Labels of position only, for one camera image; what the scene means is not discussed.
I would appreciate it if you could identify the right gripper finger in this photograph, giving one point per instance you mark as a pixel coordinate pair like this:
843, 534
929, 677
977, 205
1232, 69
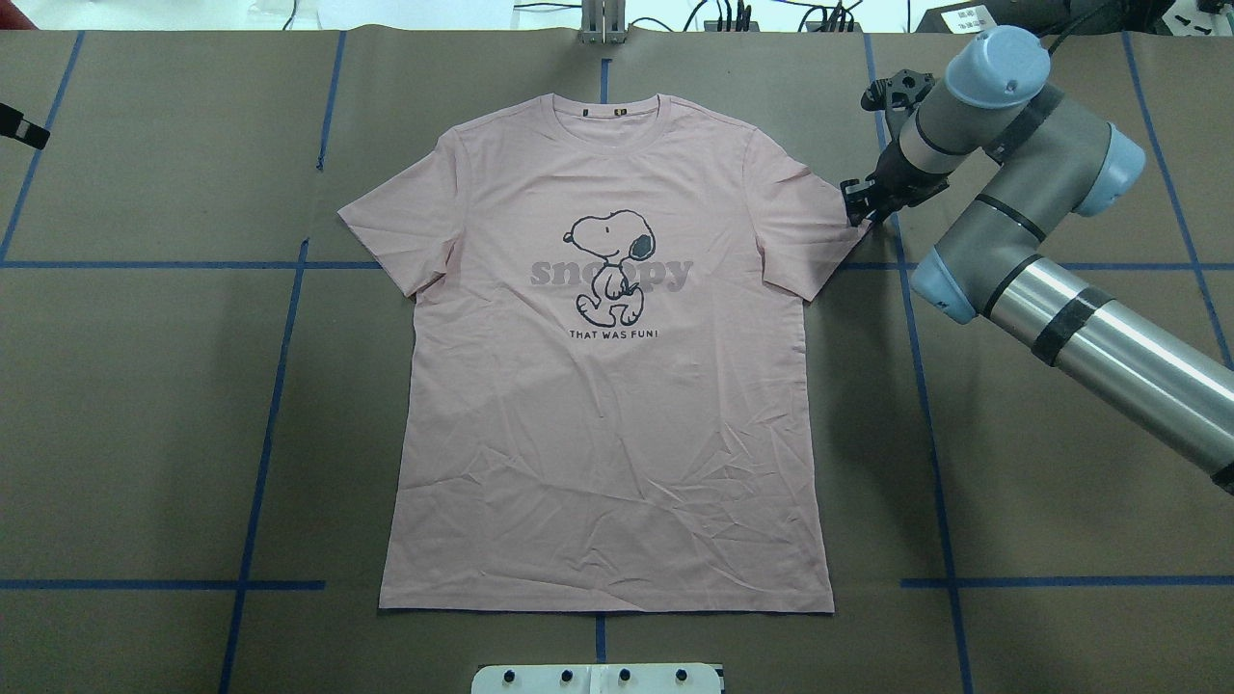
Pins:
858, 200

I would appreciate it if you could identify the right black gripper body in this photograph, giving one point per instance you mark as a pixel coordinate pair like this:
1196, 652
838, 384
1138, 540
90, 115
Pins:
896, 181

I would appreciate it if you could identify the pink Snoopy t-shirt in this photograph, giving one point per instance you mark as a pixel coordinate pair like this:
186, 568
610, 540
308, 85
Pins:
608, 404

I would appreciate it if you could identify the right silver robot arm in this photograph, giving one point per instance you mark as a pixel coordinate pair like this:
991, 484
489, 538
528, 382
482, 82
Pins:
1056, 159

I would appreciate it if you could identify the black box with label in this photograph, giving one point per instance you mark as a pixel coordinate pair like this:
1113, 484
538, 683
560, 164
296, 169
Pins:
956, 19

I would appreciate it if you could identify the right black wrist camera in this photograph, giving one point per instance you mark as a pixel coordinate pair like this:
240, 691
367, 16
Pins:
898, 95

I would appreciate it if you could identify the aluminium frame post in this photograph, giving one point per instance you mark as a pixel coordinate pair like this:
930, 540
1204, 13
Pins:
603, 22

